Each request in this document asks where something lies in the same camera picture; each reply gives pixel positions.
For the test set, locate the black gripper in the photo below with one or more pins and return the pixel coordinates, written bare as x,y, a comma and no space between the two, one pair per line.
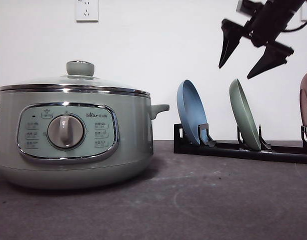
269,19

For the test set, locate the green plate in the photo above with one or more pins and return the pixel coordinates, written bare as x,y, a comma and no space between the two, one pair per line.
244,113

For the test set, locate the glass steamer lid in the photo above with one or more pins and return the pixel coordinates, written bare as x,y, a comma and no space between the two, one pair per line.
80,77

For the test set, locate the blue plate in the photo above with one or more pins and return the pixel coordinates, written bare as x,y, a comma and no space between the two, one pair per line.
191,110

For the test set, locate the black plate rack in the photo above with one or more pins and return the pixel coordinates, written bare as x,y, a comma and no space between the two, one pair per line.
207,147

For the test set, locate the green electric steamer pot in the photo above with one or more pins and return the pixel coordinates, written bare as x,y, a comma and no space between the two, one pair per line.
75,138

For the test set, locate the white wall socket right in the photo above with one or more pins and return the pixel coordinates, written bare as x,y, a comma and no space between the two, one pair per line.
303,13

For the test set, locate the white wall socket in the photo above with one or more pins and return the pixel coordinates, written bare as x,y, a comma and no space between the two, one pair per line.
303,13
87,11

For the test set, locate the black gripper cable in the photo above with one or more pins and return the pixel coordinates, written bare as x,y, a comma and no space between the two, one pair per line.
297,27

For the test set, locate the white wall socket left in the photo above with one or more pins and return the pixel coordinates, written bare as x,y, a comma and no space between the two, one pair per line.
87,11

